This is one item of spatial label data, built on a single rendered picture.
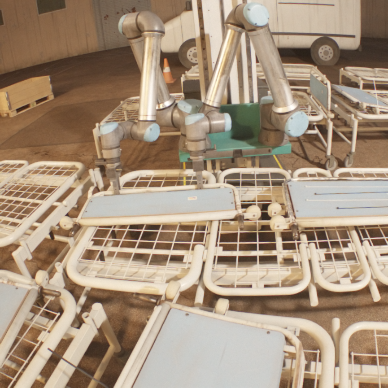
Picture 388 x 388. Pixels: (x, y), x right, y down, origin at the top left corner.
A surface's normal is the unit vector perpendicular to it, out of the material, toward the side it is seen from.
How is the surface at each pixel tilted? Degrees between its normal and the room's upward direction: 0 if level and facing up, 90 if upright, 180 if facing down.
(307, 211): 5
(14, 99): 90
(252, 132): 90
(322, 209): 5
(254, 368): 7
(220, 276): 90
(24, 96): 90
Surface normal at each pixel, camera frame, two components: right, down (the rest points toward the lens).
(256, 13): 0.25, 0.33
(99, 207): -0.10, -0.88
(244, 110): 0.01, 0.48
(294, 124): 0.34, 0.50
